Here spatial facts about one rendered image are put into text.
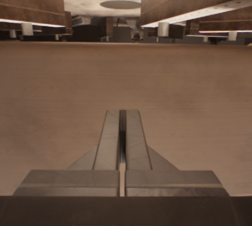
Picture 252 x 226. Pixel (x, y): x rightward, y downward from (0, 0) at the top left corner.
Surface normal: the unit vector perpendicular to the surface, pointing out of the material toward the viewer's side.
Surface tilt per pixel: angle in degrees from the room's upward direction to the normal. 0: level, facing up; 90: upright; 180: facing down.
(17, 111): 90
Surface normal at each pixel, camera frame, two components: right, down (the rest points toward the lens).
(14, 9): 0.86, 0.17
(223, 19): -0.51, 0.25
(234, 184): 0.11, 0.30
